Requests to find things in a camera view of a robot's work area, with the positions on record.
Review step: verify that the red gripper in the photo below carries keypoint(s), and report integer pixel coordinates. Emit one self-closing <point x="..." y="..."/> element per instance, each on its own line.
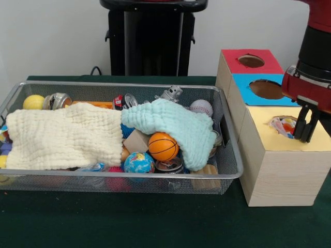
<point x="307" y="90"/>

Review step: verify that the multicoloured patterned cloth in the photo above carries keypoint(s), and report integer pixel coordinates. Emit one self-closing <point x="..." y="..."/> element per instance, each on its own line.
<point x="284" y="125"/>

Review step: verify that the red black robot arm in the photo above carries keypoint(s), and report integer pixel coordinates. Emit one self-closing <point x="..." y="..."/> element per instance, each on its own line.
<point x="316" y="36"/>

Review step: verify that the wooden box with three holes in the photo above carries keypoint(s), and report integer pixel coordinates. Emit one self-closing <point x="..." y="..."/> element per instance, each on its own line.
<point x="279" y="170"/>

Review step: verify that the shallow clear mesh bin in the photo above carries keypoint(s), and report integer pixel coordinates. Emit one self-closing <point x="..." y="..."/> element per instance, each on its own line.
<point x="103" y="183"/>

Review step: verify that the white baseball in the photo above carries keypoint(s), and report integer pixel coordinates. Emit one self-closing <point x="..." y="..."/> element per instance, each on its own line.
<point x="201" y="107"/>

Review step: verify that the mint waffle cloth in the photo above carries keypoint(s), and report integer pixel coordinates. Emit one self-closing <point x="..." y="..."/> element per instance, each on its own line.
<point x="181" y="124"/>

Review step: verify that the grey toy robot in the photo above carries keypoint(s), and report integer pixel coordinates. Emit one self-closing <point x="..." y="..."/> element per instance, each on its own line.
<point x="170" y="94"/>

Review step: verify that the flattened silver can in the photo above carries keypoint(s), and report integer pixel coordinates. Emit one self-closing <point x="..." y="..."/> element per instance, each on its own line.
<point x="169" y="166"/>

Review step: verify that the orange toy basketball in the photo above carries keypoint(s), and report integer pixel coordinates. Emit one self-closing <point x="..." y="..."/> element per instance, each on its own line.
<point x="163" y="147"/>

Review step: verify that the plain wooden block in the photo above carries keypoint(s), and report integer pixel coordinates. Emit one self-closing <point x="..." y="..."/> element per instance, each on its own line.
<point x="135" y="142"/>

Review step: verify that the blue globe ball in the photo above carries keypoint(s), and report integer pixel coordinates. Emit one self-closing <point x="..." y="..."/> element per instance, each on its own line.
<point x="138" y="163"/>

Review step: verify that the crushed silver drink can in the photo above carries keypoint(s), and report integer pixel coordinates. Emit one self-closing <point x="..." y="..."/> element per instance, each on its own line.
<point x="58" y="101"/>

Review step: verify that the cream waffle cloth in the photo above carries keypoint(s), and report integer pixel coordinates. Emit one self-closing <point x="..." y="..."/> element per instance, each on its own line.
<point x="57" y="137"/>

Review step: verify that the yellow ball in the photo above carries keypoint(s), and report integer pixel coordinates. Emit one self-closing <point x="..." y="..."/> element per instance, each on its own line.
<point x="33" y="102"/>

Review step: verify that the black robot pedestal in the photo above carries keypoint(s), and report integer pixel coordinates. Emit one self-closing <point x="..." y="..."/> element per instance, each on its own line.
<point x="150" y="41"/>

